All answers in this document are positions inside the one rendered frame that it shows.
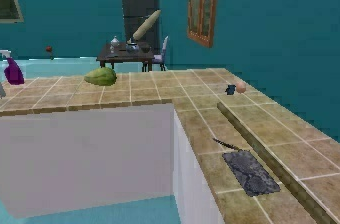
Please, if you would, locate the dark grey cloth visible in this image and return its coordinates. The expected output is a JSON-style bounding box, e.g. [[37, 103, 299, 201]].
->
[[221, 150, 282, 198]]

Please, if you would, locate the green lettuce head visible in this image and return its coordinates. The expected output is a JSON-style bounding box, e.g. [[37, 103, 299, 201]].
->
[[83, 66, 118, 87]]

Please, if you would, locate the pale pink egg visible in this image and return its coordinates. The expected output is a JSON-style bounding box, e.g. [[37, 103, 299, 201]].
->
[[235, 81, 248, 94]]

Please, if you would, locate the dark bowl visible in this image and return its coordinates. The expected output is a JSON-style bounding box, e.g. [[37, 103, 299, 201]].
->
[[139, 42, 153, 54]]

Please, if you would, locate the dark thin knife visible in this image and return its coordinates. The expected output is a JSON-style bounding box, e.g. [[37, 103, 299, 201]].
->
[[212, 137, 243, 152]]

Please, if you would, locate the wooden framed window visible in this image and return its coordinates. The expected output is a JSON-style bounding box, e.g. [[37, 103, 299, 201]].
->
[[187, 0, 218, 48]]

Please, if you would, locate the lilac dining chair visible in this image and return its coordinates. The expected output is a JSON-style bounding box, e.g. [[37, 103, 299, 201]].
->
[[151, 35, 170, 72]]

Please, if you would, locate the tan tiled kitchen counter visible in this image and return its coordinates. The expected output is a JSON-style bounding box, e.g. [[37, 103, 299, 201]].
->
[[0, 67, 340, 224]]

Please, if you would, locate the dark round pot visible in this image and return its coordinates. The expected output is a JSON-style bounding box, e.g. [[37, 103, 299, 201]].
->
[[125, 40, 140, 54]]

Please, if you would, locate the dark wooden dining table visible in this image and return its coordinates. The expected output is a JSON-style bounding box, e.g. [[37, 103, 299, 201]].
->
[[96, 41, 156, 72]]

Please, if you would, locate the clear glass vessel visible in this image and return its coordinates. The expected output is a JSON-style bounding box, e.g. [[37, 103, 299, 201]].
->
[[109, 35, 121, 54]]

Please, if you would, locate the dark grey doorway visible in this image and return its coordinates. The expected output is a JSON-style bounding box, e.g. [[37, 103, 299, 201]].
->
[[121, 0, 161, 54]]

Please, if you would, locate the purple spray bottle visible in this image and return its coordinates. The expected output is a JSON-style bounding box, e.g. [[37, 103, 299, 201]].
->
[[0, 49, 25, 86]]

